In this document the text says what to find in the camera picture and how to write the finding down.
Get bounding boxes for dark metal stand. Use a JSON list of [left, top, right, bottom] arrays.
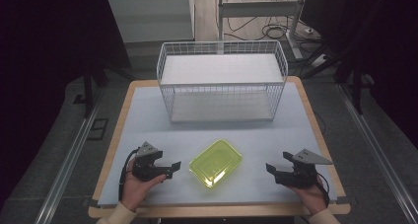
[[334, 45, 376, 115], [73, 60, 111, 119]]

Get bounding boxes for person's right hand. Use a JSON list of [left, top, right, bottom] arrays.
[[288, 174, 330, 217]]

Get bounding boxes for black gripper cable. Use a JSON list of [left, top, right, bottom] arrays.
[[117, 147, 141, 202], [314, 172, 331, 207]]

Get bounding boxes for white cabinet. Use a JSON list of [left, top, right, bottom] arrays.
[[105, 0, 195, 44]]

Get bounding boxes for grey metal desk frame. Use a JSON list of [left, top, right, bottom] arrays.
[[216, 0, 310, 61]]

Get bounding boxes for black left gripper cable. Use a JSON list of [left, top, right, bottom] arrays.
[[117, 147, 141, 202]]

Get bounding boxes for person's left hand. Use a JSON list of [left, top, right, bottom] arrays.
[[119, 158, 168, 214]]

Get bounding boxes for aluminium floor rail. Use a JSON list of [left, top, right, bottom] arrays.
[[34, 85, 105, 224], [338, 84, 418, 224]]

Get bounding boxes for white power strip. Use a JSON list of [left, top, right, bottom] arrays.
[[310, 53, 330, 69]]

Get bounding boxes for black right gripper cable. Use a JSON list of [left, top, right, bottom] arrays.
[[314, 172, 331, 207]]

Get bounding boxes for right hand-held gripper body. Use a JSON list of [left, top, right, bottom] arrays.
[[274, 147, 334, 189]]

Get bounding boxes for yellow-green plastic tray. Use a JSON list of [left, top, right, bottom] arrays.
[[188, 138, 244, 189]]

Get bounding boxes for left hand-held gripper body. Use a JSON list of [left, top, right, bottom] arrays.
[[131, 140, 174, 183]]

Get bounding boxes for pale blue table mat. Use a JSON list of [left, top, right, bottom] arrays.
[[98, 81, 339, 207]]

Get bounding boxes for white wire basket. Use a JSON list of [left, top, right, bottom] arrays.
[[156, 39, 290, 123]]

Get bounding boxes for dark curtain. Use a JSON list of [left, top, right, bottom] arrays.
[[300, 0, 418, 149], [0, 0, 132, 198]]

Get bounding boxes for black floor cables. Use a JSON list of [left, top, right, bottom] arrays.
[[223, 0, 324, 54]]

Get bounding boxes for black floor plate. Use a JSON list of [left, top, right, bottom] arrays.
[[86, 117, 109, 141]]

